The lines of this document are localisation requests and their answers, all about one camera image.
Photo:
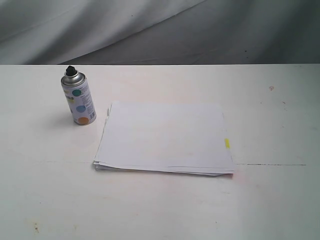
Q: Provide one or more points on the white spray can coloured dots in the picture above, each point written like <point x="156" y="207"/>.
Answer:
<point x="78" y="95"/>

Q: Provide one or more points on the white paper stack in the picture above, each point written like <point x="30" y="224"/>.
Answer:
<point x="162" y="137"/>

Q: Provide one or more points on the grey backdrop cloth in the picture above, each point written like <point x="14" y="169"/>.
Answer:
<point x="159" y="32"/>

